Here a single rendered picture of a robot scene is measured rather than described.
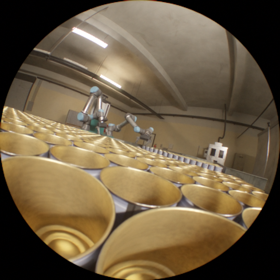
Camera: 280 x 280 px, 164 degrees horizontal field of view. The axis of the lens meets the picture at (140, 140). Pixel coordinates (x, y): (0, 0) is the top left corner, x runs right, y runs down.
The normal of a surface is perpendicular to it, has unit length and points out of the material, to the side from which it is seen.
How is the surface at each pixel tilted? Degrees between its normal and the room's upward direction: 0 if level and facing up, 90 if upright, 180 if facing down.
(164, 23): 180
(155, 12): 180
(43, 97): 90
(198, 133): 90
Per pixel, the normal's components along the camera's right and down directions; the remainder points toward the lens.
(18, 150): 0.90, 0.25
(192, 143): -0.65, -0.18
